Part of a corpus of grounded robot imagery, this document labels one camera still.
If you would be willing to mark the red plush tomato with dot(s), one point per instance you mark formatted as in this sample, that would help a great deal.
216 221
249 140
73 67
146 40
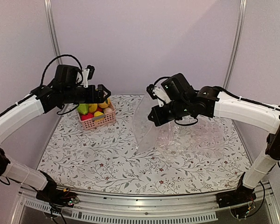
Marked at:
86 116

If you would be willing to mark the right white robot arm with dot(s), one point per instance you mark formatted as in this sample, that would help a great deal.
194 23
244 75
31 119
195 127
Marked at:
177 99

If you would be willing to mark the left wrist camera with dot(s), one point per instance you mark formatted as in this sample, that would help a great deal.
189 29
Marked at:
87 75

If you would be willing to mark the beige plush garlic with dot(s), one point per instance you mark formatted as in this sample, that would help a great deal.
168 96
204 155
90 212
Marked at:
108 110

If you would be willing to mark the pink plastic basket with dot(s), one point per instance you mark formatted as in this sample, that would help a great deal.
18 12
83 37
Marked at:
98 121

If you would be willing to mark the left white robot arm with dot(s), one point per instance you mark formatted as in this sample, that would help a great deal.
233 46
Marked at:
70 85

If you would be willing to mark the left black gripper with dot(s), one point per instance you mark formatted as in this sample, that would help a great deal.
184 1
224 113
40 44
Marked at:
91 98

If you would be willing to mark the floral tablecloth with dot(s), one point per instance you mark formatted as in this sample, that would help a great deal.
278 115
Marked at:
132 156

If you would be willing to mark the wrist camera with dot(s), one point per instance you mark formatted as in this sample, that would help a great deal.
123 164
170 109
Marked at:
87 75
159 94

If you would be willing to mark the aluminium frame post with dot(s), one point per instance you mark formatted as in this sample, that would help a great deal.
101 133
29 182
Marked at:
51 27
236 42

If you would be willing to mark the green plush pepper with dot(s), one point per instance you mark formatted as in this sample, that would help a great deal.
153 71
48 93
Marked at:
83 109

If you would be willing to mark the left aluminium frame post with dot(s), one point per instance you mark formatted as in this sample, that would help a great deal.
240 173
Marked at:
51 27

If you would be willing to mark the crinkled clear zip bag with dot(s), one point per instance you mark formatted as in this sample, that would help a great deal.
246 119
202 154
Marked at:
205 138

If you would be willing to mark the pink dotted zip bag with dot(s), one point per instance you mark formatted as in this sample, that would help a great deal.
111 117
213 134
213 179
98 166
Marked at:
145 132

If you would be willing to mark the front aluminium rail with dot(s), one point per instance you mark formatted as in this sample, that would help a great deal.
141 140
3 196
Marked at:
109 208

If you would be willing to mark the right aluminium frame post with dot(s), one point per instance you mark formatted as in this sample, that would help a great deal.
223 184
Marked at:
236 42

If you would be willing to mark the yellow plush lemon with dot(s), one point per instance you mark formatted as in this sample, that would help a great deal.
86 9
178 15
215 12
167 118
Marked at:
98 114

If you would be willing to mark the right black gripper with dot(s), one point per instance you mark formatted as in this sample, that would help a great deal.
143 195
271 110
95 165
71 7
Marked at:
158 119

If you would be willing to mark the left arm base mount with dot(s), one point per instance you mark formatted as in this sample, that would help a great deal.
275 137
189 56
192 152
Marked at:
58 197

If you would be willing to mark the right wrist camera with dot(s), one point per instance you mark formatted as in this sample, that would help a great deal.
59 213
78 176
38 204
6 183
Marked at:
159 94

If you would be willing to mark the yellow plush banana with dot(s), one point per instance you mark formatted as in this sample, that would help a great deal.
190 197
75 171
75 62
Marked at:
92 108

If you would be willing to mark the yellow plush peach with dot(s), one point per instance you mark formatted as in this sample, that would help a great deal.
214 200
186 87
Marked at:
105 104

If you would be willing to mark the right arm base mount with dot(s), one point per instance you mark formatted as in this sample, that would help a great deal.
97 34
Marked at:
239 195

